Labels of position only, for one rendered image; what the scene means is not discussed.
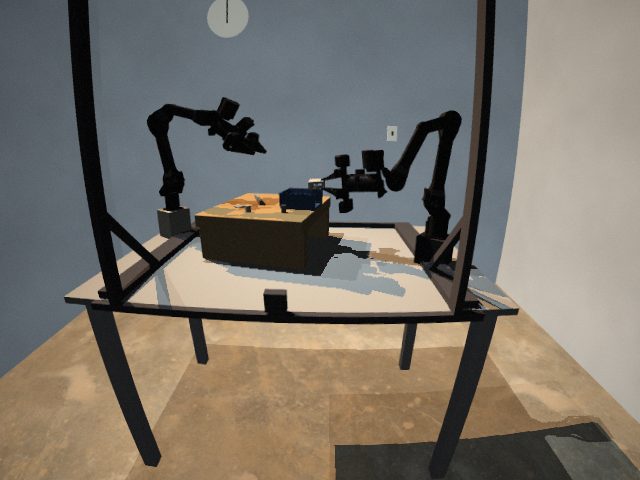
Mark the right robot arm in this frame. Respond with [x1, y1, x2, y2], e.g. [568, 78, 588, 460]
[355, 110, 462, 240]

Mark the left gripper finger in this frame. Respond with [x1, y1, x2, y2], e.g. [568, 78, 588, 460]
[230, 136, 255, 155]
[250, 136, 266, 154]

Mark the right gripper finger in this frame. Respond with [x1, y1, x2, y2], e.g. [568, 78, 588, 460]
[322, 188, 342, 200]
[320, 169, 340, 181]

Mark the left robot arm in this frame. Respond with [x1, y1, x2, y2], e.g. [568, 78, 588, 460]
[147, 97, 255, 211]

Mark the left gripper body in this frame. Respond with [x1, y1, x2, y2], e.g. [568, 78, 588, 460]
[221, 124, 259, 151]

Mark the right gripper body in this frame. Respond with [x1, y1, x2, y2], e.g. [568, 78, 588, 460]
[335, 154, 364, 213]

